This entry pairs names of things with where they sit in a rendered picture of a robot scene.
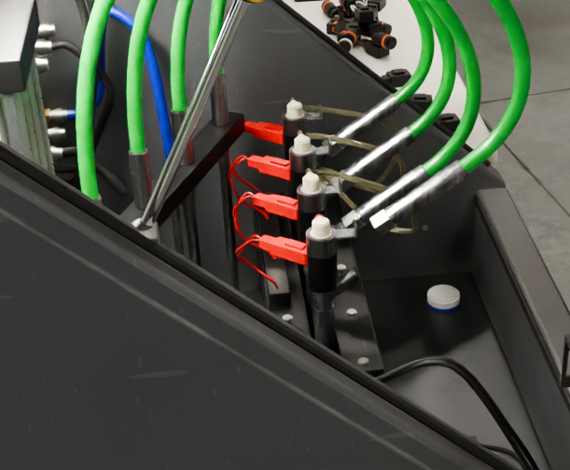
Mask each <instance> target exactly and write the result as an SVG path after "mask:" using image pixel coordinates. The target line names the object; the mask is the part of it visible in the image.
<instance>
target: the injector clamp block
mask: <svg viewBox="0 0 570 470"><path fill-rule="evenodd" d="M253 212H254V226H255V234H257V235H258V236H259V230H258V223H257V210H255V209H253ZM343 217H344V213H343V210H342V206H341V200H340V196H339V194H338V195H335V196H333V197H332V198H330V199H329V200H328V201H327V219H328V220H329V225H330V226H331V227H334V226H336V225H337V224H339V223H340V222H342V220H341V219H342V218H343ZM278 221H279V227H280V232H281V237H285V238H288V239H292V240H293V236H292V231H291V226H290V221H289V218H287V217H284V216H280V215H278ZM342 223H343V222H342ZM256 252H257V266H258V269H259V270H261V271H263V272H264V273H265V270H264V264H263V256H262V250H261V249H260V248H258V247H256ZM337 261H338V275H339V274H342V273H344V272H345V271H346V270H348V269H349V268H351V267H354V268H356V270H357V271H358V272H359V270H358V266H357V264H356V260H355V253H354V249H353V246H352V243H351V239H345V240H339V241H338V242H337ZM285 264H286V270H287V276H288V281H289V287H290V293H291V304H290V305H283V306H272V307H271V306H270V304H269V298H268V290H267V284H266V277H264V276H263V275H262V274H260V273H259V280H260V288H261V295H262V302H263V308H265V309H267V310H268V311H270V312H272V313H274V314H275V315H277V316H278V317H280V318H281V319H283V320H285V321H286V322H288V323H289V324H291V325H293V326H294V327H295V328H297V329H298V330H300V331H302V332H303V333H305V334H306V335H308V336H309V337H310V336H311V333H310V328H309V323H308V317H307V312H306V307H305V302H304V296H303V292H302V287H301V281H300V277H299V267H298V263H296V262H293V261H289V260H285ZM333 304H334V305H335V321H334V323H333V326H334V353H336V354H338V355H340V356H341V357H343V358H344V359H346V360H347V361H349V362H351V363H352V364H354V365H355V366H357V367H359V368H361V369H362V370H364V371H365V372H367V373H369V375H371V376H372V377H374V378H376V377H378V376H381V375H382V374H384V367H383V363H382V357H381V353H380V350H379V346H378V342H377V339H376V335H375V331H374V328H373V324H372V321H371V317H370V313H369V309H368V303H367V300H366V296H365V292H364V288H363V285H362V282H361V279H360V280H359V281H357V282H356V283H354V284H352V285H351V286H350V287H349V288H348V289H347V290H346V291H344V292H343V293H341V294H340V295H338V296H336V297H335V298H334V299H333Z"/></svg>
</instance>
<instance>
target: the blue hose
mask: <svg viewBox="0 0 570 470"><path fill-rule="evenodd" d="M109 17H112V18H115V19H117V20H119V21H121V22H123V23H124V24H125V25H126V26H127V27H129V28H130V29H131V31H132V27H133V24H134V17H133V16H132V15H131V14H130V13H128V12H126V11H125V10H123V9H121V8H119V7H114V6H112V9H111V11H110V14H109ZM109 17H108V20H109ZM108 20H107V22H108ZM106 27H107V24H106V26H105V29H104V34H103V38H102V48H101V60H100V67H101V68H102V69H103V70H104V72H105V52H104V44H105V34H106ZM145 59H146V66H147V69H148V72H149V77H150V81H151V86H152V89H153V94H154V99H155V104H156V109H157V114H158V119H159V124H160V134H161V139H162V144H163V150H164V157H165V162H166V160H167V158H168V156H169V153H170V151H171V149H172V146H173V144H174V140H173V135H172V130H171V124H170V119H169V114H168V108H167V103H166V99H165V93H164V88H163V85H162V80H161V75H160V69H159V65H158V61H157V57H156V54H155V51H154V49H153V46H152V43H151V40H150V39H149V37H148V36H147V39H146V50H145ZM104 90H105V88H104V85H103V83H102V82H101V80H100V79H99V81H98V90H97V99H96V107H95V108H97V107H98V105H99V104H100V103H101V102H102V99H103V98H104ZM67 119H68V120H74V119H76V108H75V109H67Z"/></svg>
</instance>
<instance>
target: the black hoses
mask: <svg viewBox="0 0 570 470"><path fill-rule="evenodd" d="M75 1H76V6H77V9H78V12H79V16H80V20H81V24H82V30H83V36H84V37H85V33H86V29H87V26H88V23H89V19H90V14H91V12H92V8H93V5H94V2H95V0H86V2H87V5H86V3H85V0H75ZM87 7H88V8H87ZM101 48H102V43H101V47H100V52H99V56H98V61H97V66H96V75H95V83H94V92H93V122H92V127H93V128H94V119H95V107H96V99H97V90H98V81H99V79H100V80H101V82H102V83H103V85H104V88H105V91H106V101H105V105H104V109H103V111H102V114H101V115H100V117H99V119H98V122H97V124H96V127H95V130H94V132H93V146H94V153H95V150H96V148H97V145H98V144H99V141H100V138H101V136H102V133H103V130H104V126H105V124H106V121H107V120H108V118H109V116H110V113H111V111H112V109H113V105H114V102H115V91H114V86H113V84H112V82H111V80H110V78H109V77H108V76H107V74H106V73H105V72H104V70H103V69H102V68H101V67H100V60H101ZM51 49H52V50H56V49H66V50H68V51H70V52H71V53H73V54H74V55H76V56H77V57H78V58H79V59H80V56H81V51H82V49H81V48H79V47H78V46H76V45H75V44H73V43H71V42H69V41H65V40H56V41H52V42H51ZM67 156H77V147H66V148H63V157H67ZM94 162H95V170H96V174H99V175H101V176H102V177H103V179H104V180H105V181H106V182H107V183H108V184H109V185H110V186H111V187H112V188H113V189H114V190H115V191H116V192H117V193H118V194H119V195H120V196H121V197H126V196H127V195H128V190H127V189H126V187H125V186H124V185H123V184H122V183H121V182H120V181H119V179H118V178H117V177H116V176H115V175H114V174H113V173H111V172H110V171H108V170H107V169H106V168H105V167H104V166H103V165H102V164H101V163H100V162H99V161H98V160H96V159H94ZM54 169H55V173H75V175H74V177H73V178H71V179H70V180H64V179H62V178H61V179H62V180H63V181H64V182H66V183H68V184H69V185H71V186H72V187H75V188H76V189H78V190H79V191H81V184H80V176H79V169H78V163H77V166H54ZM81 192H82V191H81Z"/></svg>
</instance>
